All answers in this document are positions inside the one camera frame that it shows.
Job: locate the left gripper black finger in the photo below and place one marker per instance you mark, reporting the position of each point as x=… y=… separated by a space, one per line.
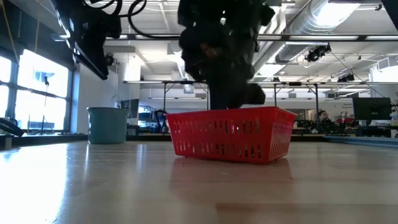
x=93 y=60

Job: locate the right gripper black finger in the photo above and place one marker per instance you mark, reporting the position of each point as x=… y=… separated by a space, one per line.
x=219 y=98
x=252 y=95

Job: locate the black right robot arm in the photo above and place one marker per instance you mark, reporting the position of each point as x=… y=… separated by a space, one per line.
x=217 y=9

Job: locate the red plastic slotted basket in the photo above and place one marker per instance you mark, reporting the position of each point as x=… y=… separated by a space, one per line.
x=230 y=137

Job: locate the black tripod stand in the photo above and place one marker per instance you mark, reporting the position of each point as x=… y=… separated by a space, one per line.
x=46 y=81

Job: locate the teal enamel mug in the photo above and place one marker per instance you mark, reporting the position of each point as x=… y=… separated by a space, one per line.
x=107 y=126

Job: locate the person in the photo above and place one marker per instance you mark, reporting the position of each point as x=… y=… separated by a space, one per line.
x=324 y=123

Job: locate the black ceiling spotlight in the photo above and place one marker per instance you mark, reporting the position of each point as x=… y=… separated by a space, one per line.
x=345 y=77
x=317 y=53

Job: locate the overhead LED light bar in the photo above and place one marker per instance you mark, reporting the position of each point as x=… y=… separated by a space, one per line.
x=311 y=37

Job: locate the black computer monitor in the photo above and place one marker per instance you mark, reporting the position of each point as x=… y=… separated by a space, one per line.
x=371 y=109

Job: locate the background station frame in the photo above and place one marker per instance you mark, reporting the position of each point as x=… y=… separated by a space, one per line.
x=316 y=93

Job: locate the black aluminium table frame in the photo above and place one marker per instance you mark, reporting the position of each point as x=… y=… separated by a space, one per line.
x=149 y=137

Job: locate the silver ventilation duct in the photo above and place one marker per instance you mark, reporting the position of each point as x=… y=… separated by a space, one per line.
x=298 y=28

